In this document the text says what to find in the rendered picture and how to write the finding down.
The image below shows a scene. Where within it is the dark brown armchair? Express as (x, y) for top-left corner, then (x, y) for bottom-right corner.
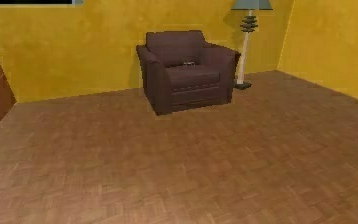
(135, 30), (242, 117)

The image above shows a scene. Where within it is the floor lamp with teal shade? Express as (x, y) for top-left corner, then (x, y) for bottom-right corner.
(230, 0), (274, 91)

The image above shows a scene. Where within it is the black framed wall picture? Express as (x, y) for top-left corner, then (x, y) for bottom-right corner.
(0, 0), (85, 6)

